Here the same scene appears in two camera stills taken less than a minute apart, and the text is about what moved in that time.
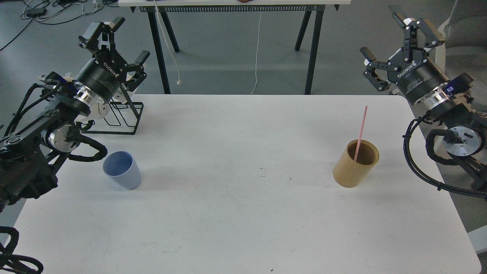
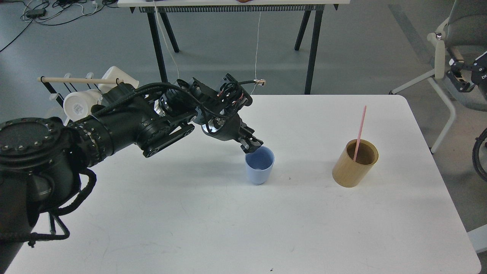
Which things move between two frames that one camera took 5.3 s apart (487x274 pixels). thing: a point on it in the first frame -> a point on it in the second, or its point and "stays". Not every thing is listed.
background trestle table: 156,8 stays
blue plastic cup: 120,166 -> 260,163
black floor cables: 49,11 stays
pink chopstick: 360,133 stays
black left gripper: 101,77 -> 231,128
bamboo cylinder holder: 349,173 stays
